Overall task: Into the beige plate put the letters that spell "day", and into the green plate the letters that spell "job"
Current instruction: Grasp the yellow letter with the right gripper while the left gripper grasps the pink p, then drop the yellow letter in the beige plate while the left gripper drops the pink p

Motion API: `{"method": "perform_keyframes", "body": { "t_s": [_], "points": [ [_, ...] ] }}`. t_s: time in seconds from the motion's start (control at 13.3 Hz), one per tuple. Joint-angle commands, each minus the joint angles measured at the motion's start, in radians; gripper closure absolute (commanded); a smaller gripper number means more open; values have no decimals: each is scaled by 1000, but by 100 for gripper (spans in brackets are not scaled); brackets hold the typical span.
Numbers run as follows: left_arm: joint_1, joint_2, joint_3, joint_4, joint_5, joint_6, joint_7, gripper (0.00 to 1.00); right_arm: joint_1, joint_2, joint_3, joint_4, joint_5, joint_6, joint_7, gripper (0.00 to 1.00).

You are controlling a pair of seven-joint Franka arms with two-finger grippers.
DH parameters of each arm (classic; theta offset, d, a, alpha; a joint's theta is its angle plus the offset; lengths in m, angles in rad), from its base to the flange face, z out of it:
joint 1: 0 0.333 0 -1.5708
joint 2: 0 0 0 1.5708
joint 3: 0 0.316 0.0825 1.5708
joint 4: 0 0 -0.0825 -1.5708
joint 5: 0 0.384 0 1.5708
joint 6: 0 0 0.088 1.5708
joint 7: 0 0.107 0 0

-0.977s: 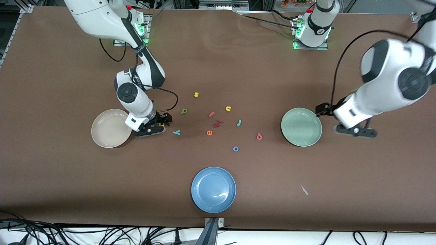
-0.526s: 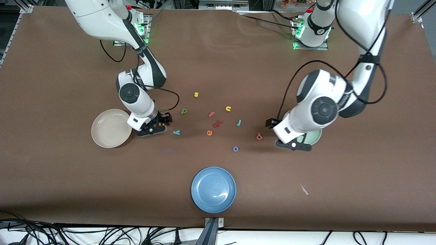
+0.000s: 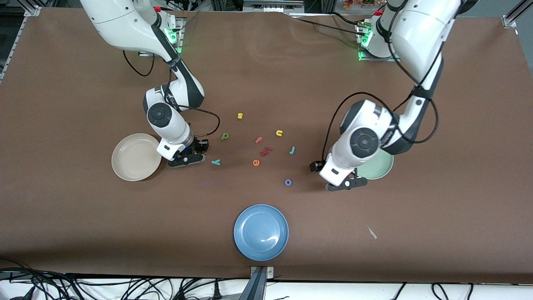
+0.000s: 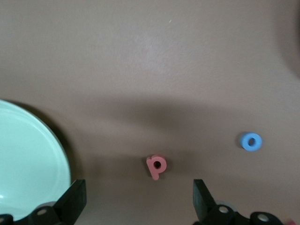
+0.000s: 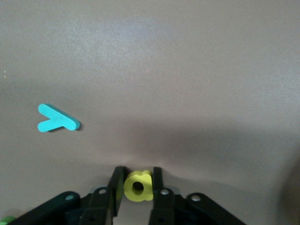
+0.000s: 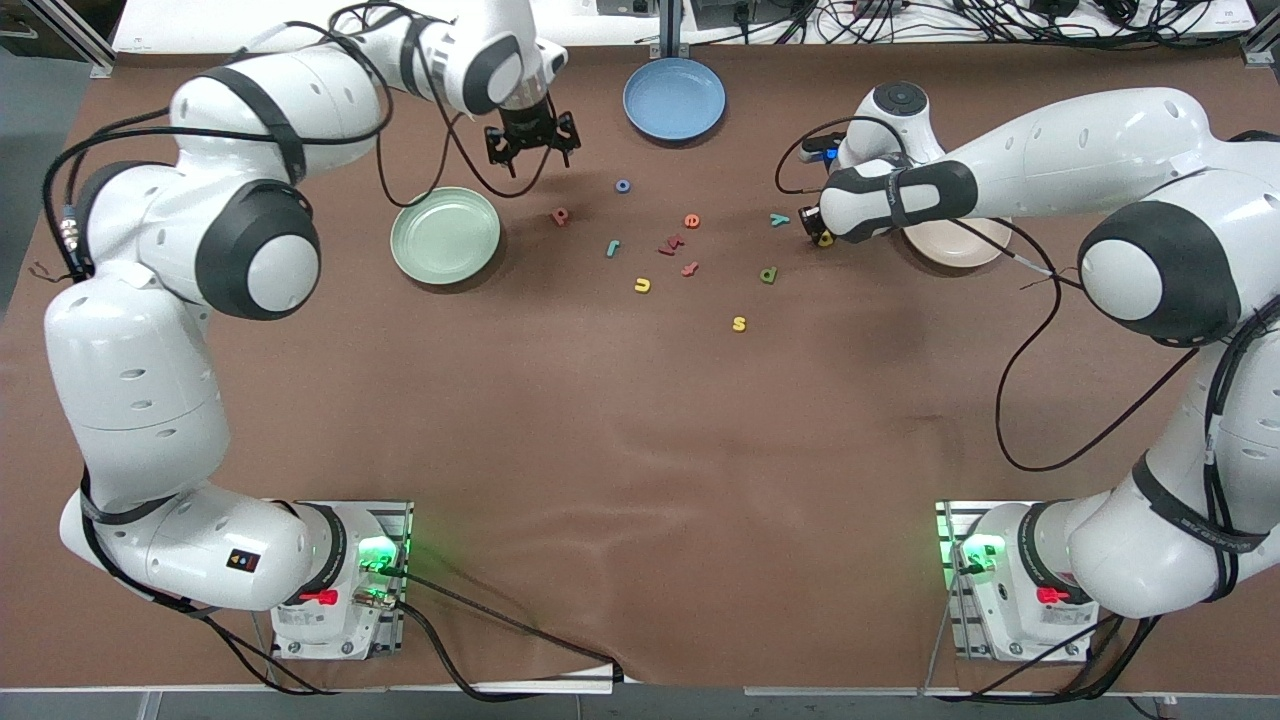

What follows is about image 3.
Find green round plate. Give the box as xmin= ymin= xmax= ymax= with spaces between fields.
xmin=355 ymin=148 xmax=394 ymax=180

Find beige round plate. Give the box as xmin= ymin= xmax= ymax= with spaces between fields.
xmin=111 ymin=133 xmax=163 ymax=182

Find blue round plate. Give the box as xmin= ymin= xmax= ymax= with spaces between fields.
xmin=233 ymin=204 xmax=289 ymax=262

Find brown table cover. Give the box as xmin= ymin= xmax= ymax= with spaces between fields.
xmin=0 ymin=7 xmax=533 ymax=285

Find grey metal box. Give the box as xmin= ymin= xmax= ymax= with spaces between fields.
xmin=243 ymin=0 xmax=304 ymax=14

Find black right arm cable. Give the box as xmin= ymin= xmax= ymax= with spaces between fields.
xmin=122 ymin=50 xmax=221 ymax=138

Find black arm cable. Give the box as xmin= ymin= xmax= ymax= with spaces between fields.
xmin=122 ymin=50 xmax=221 ymax=138
xmin=323 ymin=0 xmax=440 ymax=163

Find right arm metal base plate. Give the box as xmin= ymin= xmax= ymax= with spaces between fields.
xmin=138 ymin=17 xmax=185 ymax=57

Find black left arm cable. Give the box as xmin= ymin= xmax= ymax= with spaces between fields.
xmin=323 ymin=0 xmax=440 ymax=163

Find metal camera pole bracket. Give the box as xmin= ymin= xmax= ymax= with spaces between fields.
xmin=249 ymin=266 xmax=275 ymax=300

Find black base power cable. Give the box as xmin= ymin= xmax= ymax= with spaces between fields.
xmin=289 ymin=12 xmax=367 ymax=38

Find tangled black floor cables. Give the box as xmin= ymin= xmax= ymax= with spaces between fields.
xmin=0 ymin=258 xmax=250 ymax=300

